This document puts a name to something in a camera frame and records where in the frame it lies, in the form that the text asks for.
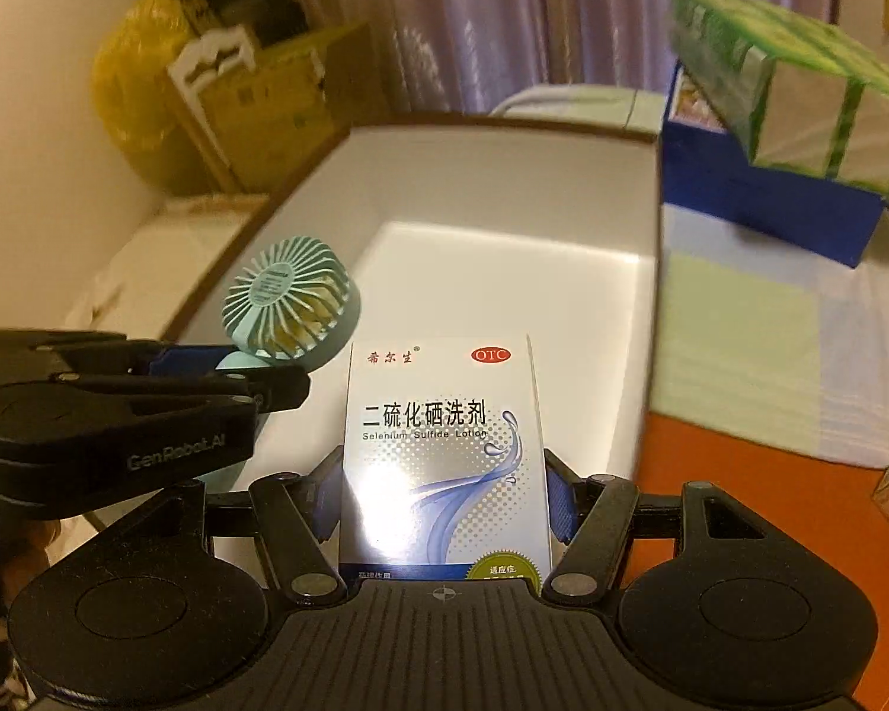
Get mint handheld fan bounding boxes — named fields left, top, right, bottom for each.
left=219, top=236, right=361, bottom=373

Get blue white lotion box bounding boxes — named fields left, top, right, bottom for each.
left=338, top=334, right=552, bottom=587

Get cream printed bed sheet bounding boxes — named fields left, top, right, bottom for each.
left=63, top=194, right=268, bottom=337

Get plaid pastel cloth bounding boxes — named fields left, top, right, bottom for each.
left=491, top=84, right=889, bottom=469

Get red Motul cardboard sheet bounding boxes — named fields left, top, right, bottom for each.
left=621, top=409, right=889, bottom=711

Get yellow plastic bag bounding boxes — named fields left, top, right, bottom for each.
left=91, top=0, right=210, bottom=196

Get brown open shoe box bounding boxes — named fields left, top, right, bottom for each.
left=165, top=116, right=660, bottom=478

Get brown cardboard boxes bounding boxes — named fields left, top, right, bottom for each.
left=162, top=0, right=388, bottom=193

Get white carved wooden board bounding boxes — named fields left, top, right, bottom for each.
left=167, top=24, right=257, bottom=127

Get blue flat box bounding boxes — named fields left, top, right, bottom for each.
left=660, top=65, right=885, bottom=268

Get green wrapped tissue pack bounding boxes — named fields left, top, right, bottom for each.
left=670, top=0, right=889, bottom=197

